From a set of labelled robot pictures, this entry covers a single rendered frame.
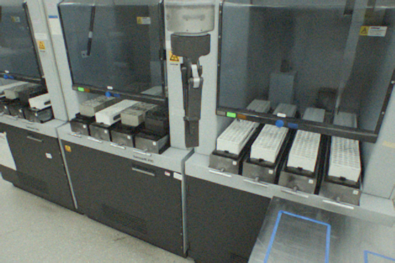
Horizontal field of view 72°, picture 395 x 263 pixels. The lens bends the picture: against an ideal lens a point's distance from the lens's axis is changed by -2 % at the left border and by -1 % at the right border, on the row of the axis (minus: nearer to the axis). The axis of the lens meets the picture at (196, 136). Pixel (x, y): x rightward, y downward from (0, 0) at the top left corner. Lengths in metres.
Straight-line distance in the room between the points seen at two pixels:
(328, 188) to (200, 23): 0.83
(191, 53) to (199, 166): 0.82
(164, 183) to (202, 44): 1.01
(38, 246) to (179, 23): 1.85
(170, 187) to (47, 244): 1.01
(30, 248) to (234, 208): 1.37
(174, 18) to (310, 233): 0.67
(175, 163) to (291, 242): 0.69
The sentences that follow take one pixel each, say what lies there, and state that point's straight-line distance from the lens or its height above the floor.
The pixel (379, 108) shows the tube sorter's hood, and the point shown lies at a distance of 1.10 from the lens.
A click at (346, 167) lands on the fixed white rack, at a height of 0.86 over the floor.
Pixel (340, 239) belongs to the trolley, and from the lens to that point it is 0.89.
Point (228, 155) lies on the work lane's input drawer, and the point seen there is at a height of 0.82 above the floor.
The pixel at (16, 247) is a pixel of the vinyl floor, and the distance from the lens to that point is 2.21.
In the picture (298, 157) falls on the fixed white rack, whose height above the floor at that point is 0.86.
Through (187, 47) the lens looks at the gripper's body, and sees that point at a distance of 0.51.
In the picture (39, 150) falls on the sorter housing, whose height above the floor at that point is 0.52.
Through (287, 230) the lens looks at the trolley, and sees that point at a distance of 0.87.
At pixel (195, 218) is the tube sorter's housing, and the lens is 1.46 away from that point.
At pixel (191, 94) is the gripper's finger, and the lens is 0.52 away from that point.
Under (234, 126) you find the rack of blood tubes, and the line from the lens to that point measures 1.34.
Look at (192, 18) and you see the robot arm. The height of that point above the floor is 1.38.
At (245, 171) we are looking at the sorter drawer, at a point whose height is 0.76.
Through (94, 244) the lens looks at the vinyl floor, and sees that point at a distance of 2.01.
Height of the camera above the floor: 1.41
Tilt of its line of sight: 26 degrees down
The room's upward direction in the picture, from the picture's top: straight up
